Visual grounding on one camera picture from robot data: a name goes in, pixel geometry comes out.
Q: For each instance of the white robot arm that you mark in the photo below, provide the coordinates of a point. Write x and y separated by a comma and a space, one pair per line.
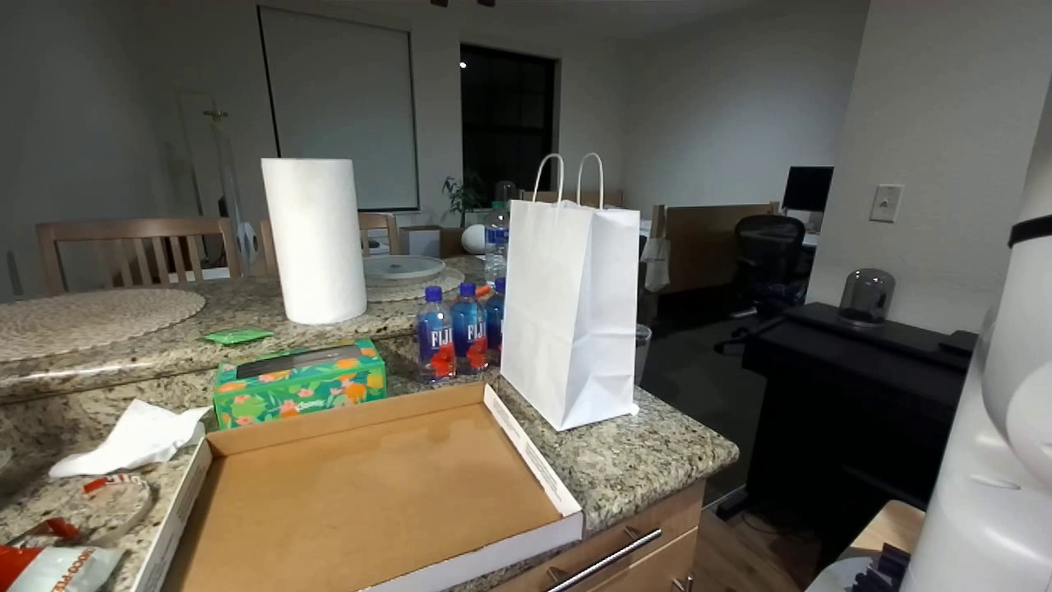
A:
989, 470

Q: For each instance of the white paper bag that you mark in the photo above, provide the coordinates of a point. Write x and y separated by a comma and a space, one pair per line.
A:
563, 318

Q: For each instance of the small clear water bottle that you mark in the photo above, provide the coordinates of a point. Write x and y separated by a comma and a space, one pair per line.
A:
498, 236

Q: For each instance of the round woven placemat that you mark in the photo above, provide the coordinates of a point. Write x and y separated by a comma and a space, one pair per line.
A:
415, 291
88, 318

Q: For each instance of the small green plant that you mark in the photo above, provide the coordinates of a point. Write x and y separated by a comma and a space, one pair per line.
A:
466, 197

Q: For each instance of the round glass lid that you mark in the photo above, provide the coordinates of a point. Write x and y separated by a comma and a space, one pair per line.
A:
401, 268

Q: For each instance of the dark window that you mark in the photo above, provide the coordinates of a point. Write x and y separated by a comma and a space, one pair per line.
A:
511, 119

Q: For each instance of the brown wooden desk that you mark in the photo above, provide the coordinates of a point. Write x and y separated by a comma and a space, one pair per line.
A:
702, 249

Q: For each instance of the white paper towel roll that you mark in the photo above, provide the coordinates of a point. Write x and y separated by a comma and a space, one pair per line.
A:
313, 242

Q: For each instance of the green floral tissue box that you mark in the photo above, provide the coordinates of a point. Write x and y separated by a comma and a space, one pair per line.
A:
298, 388

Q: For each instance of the black office chair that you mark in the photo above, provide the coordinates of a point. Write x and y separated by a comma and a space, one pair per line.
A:
773, 249

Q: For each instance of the flat cardboard box white rim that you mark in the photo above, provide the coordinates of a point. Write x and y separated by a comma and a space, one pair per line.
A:
362, 503

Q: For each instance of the wooden counter cabinet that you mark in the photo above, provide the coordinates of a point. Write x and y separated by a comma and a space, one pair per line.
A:
680, 515

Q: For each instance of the white projection screen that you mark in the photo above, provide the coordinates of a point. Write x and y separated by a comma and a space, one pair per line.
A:
340, 100

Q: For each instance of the green flat packet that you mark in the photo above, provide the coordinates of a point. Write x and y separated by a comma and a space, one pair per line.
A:
234, 335

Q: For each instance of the dark computer monitor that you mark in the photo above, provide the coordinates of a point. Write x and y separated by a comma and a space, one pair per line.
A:
806, 190

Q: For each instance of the black piano cabinet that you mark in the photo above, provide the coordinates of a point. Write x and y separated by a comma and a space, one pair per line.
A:
842, 416

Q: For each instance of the grey round jar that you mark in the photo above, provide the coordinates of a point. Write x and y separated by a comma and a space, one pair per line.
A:
870, 295

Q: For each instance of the white paper napkin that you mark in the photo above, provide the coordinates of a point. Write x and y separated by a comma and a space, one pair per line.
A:
132, 437

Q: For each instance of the brown cardboard floor box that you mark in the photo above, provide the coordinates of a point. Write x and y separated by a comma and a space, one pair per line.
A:
889, 526

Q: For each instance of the red white snack package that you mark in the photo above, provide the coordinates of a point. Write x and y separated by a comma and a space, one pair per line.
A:
52, 563

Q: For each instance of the white light switch plate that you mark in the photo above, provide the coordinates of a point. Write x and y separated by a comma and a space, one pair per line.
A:
886, 201

